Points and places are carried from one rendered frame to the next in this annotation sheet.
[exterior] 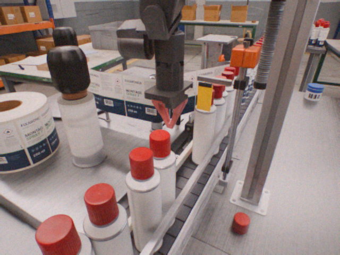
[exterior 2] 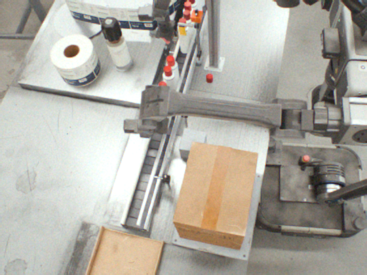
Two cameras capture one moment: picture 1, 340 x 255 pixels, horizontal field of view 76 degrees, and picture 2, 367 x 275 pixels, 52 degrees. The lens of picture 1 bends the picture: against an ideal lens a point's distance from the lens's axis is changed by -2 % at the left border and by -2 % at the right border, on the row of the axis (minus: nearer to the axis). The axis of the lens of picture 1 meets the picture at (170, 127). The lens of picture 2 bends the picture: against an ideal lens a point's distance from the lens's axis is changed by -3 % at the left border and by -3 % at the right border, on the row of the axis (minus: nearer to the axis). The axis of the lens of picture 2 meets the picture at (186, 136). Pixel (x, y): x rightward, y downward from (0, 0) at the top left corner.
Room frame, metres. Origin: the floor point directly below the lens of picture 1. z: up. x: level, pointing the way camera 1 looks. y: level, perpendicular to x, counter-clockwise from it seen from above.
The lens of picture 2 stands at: (-0.71, 0.12, 2.35)
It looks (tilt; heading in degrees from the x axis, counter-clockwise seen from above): 63 degrees down; 354
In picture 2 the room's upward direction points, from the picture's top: 9 degrees counter-clockwise
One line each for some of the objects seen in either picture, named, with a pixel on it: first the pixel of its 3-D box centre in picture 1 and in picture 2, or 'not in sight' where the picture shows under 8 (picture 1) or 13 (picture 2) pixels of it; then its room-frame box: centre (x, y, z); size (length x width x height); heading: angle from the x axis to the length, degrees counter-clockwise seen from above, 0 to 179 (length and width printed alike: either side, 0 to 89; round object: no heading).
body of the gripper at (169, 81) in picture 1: (169, 77); (164, 25); (0.43, 0.00, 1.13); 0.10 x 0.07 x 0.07; 152
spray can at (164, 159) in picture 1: (161, 183); (172, 73); (0.28, 0.02, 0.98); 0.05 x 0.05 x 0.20
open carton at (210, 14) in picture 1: (212, 12); not in sight; (5.98, -1.02, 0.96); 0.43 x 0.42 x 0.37; 66
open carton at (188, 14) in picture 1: (187, 11); not in sight; (6.21, -0.44, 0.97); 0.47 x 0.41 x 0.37; 155
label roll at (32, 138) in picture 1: (15, 129); (76, 60); (0.52, 0.44, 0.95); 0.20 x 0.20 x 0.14
